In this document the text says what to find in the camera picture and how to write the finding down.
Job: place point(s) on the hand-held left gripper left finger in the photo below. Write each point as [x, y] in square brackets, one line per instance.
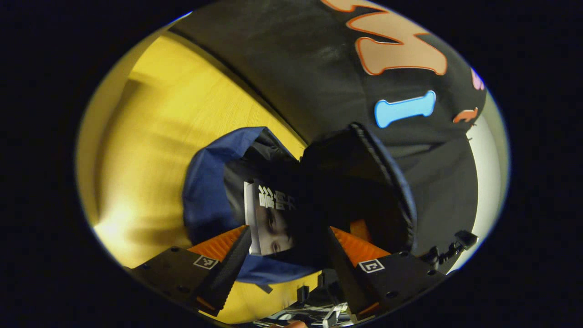
[227, 273]

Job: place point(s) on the dark face cover book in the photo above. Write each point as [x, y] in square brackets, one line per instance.
[273, 223]

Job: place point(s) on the blue schoolbag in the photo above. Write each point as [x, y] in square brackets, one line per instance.
[205, 191]

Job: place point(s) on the black backdrop cloth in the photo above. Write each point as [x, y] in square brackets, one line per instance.
[319, 68]

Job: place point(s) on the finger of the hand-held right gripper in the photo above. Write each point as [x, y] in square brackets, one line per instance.
[360, 230]

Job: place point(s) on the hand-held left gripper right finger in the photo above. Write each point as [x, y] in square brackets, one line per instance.
[348, 278]

